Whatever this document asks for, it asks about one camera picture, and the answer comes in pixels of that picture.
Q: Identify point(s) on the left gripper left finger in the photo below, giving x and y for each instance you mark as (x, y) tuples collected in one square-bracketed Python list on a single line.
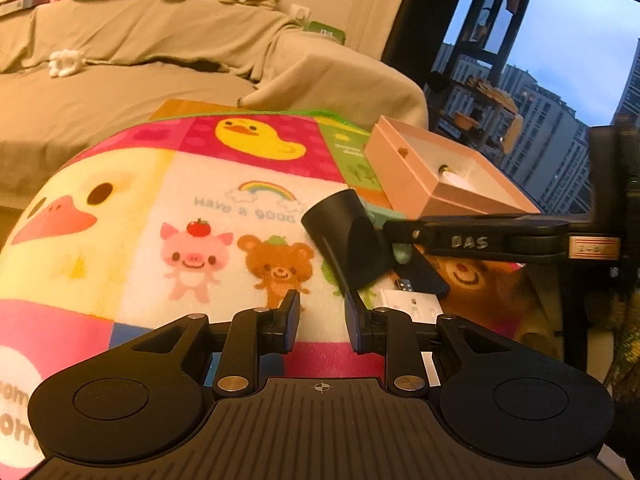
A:
[(253, 333)]

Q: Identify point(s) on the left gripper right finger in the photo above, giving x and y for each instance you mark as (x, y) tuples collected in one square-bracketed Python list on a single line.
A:
[(390, 334)]

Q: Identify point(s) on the teal plastic tool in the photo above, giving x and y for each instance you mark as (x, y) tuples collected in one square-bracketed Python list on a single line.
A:
[(390, 225)]

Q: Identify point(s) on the white round cream jar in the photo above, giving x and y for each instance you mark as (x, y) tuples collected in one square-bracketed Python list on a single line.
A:
[(450, 177)]

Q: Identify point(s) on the small white usb charger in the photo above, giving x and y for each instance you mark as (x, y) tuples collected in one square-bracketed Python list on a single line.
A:
[(422, 307)]

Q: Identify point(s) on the black curved plastic holder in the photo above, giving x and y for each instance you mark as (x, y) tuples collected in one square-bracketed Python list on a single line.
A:
[(342, 230)]

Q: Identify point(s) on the colourful cartoon play mat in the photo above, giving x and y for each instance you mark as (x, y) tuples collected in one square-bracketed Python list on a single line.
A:
[(181, 215)]

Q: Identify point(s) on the pink cardboard gift box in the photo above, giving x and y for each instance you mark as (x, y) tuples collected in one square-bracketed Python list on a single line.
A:
[(424, 174)]

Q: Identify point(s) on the black metal balcony shelf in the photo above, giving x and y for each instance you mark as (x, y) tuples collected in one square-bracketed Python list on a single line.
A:
[(466, 98)]

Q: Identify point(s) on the green digital clock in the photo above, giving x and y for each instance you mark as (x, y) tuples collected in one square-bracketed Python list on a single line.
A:
[(326, 30)]

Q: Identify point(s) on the beige covered sofa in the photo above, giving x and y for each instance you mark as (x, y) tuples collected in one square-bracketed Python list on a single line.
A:
[(141, 53)]

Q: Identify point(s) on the small white plush toy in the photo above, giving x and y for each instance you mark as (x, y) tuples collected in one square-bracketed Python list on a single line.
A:
[(64, 63)]

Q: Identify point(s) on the white wall socket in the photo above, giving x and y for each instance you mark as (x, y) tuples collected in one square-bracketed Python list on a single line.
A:
[(301, 14)]

